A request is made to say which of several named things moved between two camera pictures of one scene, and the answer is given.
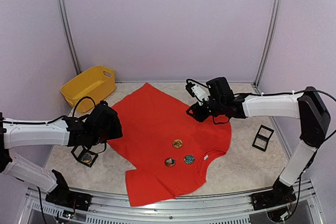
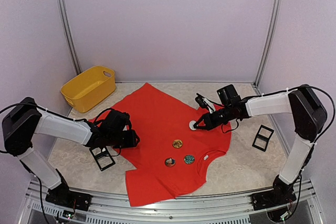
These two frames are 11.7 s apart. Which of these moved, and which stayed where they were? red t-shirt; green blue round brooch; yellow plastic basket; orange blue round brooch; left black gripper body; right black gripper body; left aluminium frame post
Moved: left black gripper body; right black gripper body
Stayed: yellow plastic basket; left aluminium frame post; orange blue round brooch; red t-shirt; green blue round brooch
